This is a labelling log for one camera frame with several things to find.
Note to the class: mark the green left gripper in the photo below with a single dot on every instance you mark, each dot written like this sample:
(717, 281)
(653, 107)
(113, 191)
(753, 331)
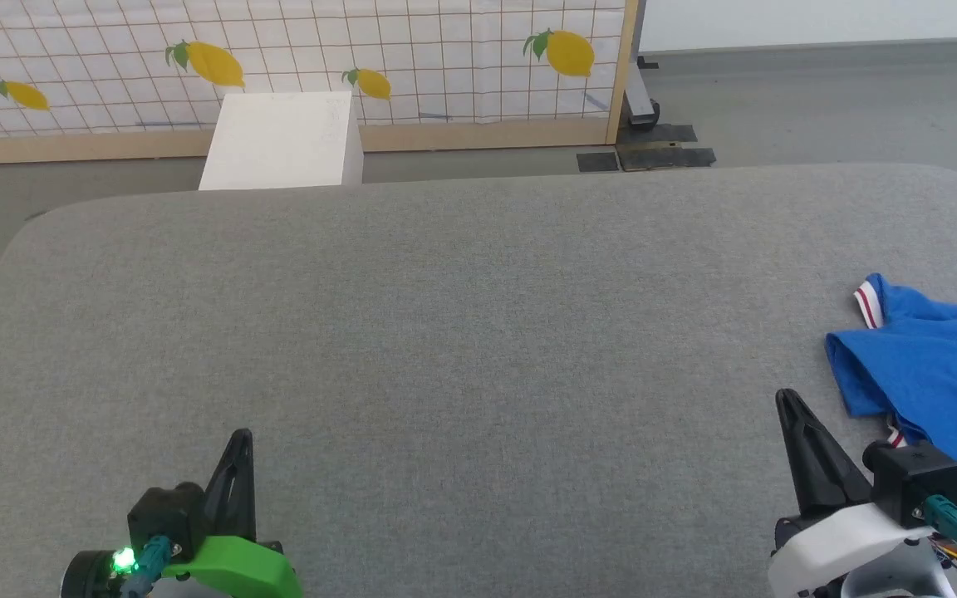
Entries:
(238, 569)

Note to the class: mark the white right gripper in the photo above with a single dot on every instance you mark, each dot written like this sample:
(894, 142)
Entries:
(852, 552)

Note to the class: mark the blue garment white red trim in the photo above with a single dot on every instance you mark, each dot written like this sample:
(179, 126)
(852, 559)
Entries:
(935, 374)

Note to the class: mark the grey fabric sofa cushion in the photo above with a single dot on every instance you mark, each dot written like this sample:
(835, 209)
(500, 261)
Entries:
(445, 332)

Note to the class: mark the long black floor mat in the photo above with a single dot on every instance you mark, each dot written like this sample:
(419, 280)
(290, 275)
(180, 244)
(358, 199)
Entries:
(665, 158)

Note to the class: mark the white rectangular box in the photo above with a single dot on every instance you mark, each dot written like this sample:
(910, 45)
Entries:
(279, 141)

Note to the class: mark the medium black floor mat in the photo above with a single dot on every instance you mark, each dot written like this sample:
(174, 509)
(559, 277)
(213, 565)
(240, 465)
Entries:
(661, 133)

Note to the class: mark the small black floor mat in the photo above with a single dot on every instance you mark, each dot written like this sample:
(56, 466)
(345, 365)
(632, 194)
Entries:
(597, 162)

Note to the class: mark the grey partition foot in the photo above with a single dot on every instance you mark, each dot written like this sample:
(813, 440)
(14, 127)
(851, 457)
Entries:
(640, 104)

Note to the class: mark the wood-framed lemon print partition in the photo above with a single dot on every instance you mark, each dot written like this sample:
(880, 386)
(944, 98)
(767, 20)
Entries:
(445, 83)

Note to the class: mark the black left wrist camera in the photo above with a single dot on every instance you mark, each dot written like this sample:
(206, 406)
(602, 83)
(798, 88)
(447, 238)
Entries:
(167, 515)

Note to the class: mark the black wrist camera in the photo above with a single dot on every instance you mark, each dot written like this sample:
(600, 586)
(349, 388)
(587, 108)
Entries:
(915, 482)
(167, 515)

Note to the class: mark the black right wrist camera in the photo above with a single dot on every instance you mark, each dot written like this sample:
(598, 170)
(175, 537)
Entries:
(915, 482)

